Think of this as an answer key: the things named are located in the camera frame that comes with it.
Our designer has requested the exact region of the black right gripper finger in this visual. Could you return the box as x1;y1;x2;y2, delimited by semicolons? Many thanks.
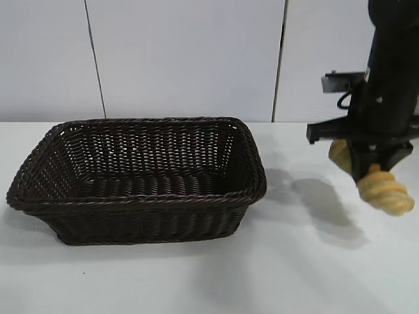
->
348;143;378;184
376;143;414;171

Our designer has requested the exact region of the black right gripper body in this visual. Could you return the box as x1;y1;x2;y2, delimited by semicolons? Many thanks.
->
306;69;419;147

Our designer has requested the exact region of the long twisted bread roll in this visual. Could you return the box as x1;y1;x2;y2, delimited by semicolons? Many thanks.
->
328;139;416;217

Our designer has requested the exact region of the dark brown wicker basket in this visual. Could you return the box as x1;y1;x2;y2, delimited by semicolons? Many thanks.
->
5;116;268;247

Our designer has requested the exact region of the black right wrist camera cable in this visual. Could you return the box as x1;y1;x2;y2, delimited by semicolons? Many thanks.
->
337;92;354;111

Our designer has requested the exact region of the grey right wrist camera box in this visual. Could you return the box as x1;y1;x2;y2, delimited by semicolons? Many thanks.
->
320;69;369;95

